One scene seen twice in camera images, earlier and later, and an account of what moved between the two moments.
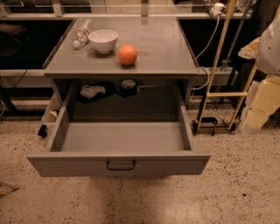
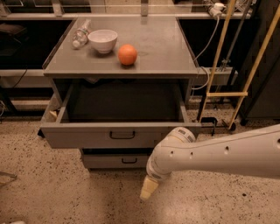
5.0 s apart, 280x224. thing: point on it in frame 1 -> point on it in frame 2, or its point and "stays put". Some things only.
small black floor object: x=43 y=131 stays put
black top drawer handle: x=121 y=168 -> x=122 y=137
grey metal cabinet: x=122 y=68 stays put
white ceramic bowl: x=103 y=40 stays put
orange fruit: x=128 y=54 stays put
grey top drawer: x=119 y=148 -> x=115 y=114
